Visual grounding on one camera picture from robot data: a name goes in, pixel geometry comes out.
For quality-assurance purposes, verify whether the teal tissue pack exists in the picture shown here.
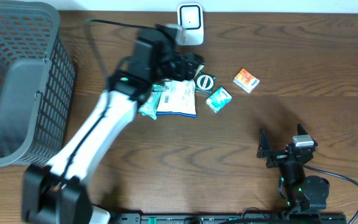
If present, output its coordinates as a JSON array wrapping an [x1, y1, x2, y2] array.
[[206, 87, 232, 113]]

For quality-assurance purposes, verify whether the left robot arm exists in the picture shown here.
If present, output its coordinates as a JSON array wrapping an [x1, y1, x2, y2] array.
[[21, 24, 203, 223]]

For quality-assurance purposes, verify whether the orange snack packet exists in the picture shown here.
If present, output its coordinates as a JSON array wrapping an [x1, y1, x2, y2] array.
[[233, 68, 260, 93]]

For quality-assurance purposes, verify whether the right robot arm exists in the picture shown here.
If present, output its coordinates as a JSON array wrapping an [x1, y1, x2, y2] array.
[[257, 124, 330, 212]]

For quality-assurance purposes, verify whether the dark green round-logo box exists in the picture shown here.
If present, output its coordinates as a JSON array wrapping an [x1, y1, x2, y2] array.
[[195, 72, 216, 96]]

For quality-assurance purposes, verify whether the grey plastic mesh basket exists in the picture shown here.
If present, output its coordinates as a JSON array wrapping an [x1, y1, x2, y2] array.
[[0, 1, 76, 167]]

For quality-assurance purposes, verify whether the teal wet wipes pack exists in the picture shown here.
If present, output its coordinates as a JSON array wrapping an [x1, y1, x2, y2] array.
[[138, 84, 163, 120]]

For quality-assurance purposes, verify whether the white blue-edged snack bag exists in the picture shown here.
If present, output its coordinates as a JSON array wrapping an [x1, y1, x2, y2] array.
[[157, 78, 196, 118]]

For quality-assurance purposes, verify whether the white barcode scanner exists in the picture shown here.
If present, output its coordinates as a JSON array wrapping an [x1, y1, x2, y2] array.
[[177, 3, 204, 46]]

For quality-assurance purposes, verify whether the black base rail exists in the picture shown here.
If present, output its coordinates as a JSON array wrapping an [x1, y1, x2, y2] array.
[[109, 212, 346, 224]]

